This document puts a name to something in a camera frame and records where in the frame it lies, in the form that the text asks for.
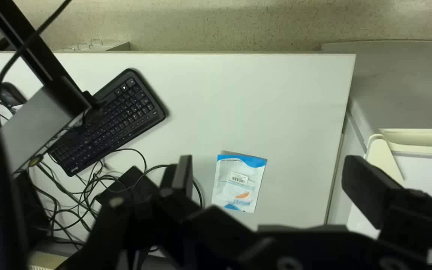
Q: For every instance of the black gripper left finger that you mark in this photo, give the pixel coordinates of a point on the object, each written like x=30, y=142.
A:
x=179, y=176

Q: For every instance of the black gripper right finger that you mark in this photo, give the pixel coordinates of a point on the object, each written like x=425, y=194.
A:
x=374, y=191

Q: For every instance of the blue white paper packet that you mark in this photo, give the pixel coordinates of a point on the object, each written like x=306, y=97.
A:
x=237, y=182

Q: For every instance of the white plastic drawer cabinet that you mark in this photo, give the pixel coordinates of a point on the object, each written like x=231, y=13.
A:
x=389, y=115

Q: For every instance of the black computer keyboard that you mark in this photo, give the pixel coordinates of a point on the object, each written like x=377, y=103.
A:
x=125, y=109

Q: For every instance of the white desk panel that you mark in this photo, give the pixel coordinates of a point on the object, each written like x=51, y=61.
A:
x=287, y=109

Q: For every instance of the grey laptop on stand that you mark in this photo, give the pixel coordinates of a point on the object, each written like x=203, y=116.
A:
x=39, y=121

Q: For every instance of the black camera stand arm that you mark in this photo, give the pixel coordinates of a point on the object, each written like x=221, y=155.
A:
x=42, y=62

